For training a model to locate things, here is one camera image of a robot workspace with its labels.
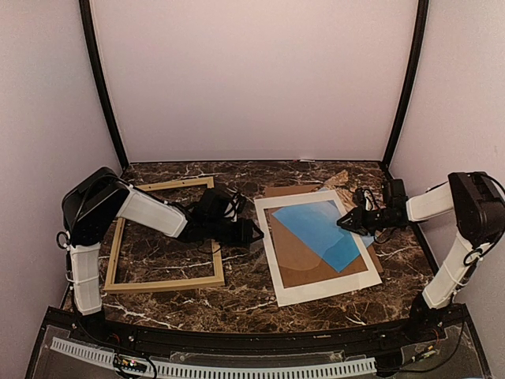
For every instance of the small circuit board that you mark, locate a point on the small circuit board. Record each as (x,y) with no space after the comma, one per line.
(129,365)

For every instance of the blue landscape photo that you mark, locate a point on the blue landscape photo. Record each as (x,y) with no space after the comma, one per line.
(307,239)

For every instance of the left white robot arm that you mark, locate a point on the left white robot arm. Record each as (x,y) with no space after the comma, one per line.
(103,198)

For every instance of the black front rail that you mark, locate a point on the black front rail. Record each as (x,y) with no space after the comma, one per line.
(380,339)

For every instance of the black corner post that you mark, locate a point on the black corner post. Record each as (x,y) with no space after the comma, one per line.
(408,83)
(100,82)

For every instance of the white slotted cable duct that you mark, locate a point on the white slotted cable duct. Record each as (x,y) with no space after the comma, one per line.
(192,365)

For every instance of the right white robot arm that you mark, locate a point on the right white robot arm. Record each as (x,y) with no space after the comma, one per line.
(475,198)

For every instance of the right black corner post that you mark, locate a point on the right black corner post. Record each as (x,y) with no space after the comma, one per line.
(408,83)

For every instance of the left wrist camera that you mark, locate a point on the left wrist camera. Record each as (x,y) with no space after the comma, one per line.
(217,205)

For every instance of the brown backing board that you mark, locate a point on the brown backing board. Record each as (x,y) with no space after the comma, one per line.
(300,256)

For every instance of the left black corner post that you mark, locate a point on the left black corner post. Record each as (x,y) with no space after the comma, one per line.
(100,82)

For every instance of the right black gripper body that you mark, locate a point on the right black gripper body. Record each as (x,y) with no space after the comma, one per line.
(372,223)

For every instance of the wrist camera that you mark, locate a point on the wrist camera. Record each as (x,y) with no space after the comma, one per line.
(217,205)
(394,193)

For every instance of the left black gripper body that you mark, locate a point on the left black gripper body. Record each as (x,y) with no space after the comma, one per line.
(216,231)

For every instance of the white mat board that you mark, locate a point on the white mat board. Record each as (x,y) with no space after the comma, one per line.
(315,252)

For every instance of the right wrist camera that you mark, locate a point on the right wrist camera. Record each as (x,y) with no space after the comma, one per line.
(394,193)

